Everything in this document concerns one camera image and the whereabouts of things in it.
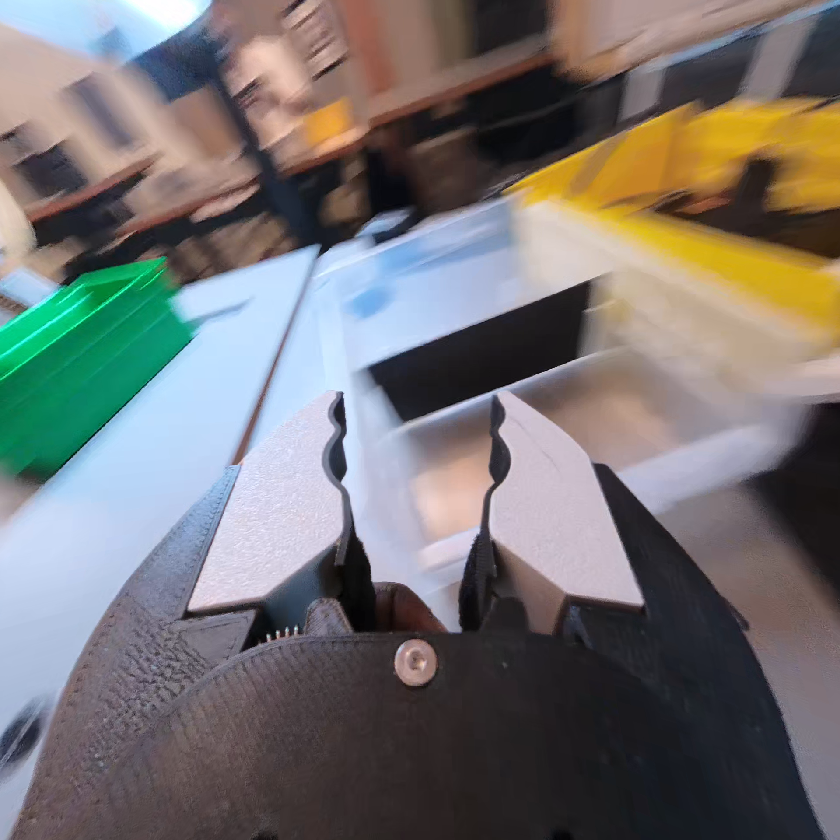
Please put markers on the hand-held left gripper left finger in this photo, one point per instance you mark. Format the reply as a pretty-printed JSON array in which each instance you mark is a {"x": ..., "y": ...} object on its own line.
[{"x": 275, "y": 512}]

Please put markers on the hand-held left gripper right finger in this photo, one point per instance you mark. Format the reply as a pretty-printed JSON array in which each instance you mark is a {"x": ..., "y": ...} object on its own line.
[{"x": 558, "y": 512}]

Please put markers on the clear plastic box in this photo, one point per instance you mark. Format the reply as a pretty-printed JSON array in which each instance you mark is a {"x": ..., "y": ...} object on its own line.
[{"x": 590, "y": 407}]

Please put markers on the yellow plastic bin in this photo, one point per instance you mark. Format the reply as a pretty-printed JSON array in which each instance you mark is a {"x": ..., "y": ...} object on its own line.
[{"x": 689, "y": 157}]

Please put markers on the person's left hand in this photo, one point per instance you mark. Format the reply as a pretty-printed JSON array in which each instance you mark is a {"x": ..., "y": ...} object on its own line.
[{"x": 407, "y": 607}]

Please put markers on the green plastic bin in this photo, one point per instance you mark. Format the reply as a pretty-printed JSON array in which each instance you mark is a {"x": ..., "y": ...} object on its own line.
[{"x": 85, "y": 367}]

